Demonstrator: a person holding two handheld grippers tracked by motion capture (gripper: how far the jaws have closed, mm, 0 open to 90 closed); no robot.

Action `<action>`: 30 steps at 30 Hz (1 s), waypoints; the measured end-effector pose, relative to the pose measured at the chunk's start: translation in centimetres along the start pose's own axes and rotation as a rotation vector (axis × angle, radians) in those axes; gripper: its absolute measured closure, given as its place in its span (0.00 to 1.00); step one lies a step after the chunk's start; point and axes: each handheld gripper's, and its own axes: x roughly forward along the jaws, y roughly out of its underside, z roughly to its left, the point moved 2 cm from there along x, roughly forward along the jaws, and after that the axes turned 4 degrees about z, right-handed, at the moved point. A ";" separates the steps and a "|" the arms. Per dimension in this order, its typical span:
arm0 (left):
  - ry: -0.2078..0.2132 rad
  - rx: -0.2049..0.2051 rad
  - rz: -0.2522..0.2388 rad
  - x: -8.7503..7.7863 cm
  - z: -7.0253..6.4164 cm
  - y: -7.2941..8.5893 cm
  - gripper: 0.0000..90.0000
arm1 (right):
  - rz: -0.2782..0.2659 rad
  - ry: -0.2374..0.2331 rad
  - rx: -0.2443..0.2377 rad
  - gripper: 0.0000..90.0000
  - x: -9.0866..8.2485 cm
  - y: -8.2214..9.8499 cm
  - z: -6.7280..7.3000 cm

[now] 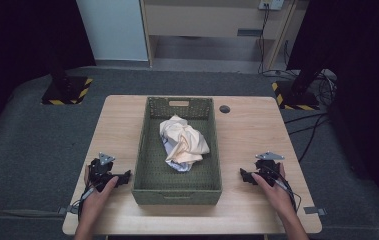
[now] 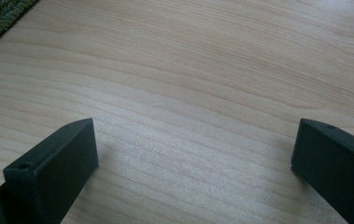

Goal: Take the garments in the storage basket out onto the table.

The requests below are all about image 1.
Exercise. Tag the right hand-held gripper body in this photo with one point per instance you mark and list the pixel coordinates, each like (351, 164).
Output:
(268, 168)

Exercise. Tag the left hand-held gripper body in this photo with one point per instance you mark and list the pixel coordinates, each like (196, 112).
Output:
(98, 170)

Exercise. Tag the green woven basket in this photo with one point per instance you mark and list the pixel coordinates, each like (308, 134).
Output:
(153, 176)

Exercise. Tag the cream cloth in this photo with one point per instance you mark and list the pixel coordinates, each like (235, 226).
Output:
(185, 140)

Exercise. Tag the person's right hand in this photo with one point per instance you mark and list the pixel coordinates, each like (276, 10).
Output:
(280, 196)

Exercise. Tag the person's left hand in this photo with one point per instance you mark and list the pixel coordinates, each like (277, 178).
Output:
(93, 203)

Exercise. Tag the white blue-printed cloth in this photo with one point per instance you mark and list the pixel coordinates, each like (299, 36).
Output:
(178, 166)

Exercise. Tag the dark round table grommet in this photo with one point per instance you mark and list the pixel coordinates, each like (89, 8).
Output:
(224, 109)

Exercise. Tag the striped black stand base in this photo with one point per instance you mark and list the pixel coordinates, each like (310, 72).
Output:
(77, 93)
(287, 100)

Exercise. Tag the dark curtain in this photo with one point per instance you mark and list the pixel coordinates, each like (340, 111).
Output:
(367, 83)
(17, 50)

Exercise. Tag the grey shelf label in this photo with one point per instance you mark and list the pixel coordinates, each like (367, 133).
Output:
(249, 32)

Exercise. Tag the white panel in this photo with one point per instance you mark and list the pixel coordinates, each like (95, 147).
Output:
(110, 30)

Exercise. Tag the light wooden shelf unit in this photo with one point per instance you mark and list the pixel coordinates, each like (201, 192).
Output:
(203, 23)

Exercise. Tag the grey metal table bracket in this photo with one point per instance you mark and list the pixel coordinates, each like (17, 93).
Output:
(314, 210)
(67, 210)

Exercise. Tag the black stand post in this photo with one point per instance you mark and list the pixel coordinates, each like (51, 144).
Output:
(60, 76)
(305, 81)

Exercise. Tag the white wall power outlet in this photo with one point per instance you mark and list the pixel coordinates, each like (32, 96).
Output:
(272, 4)

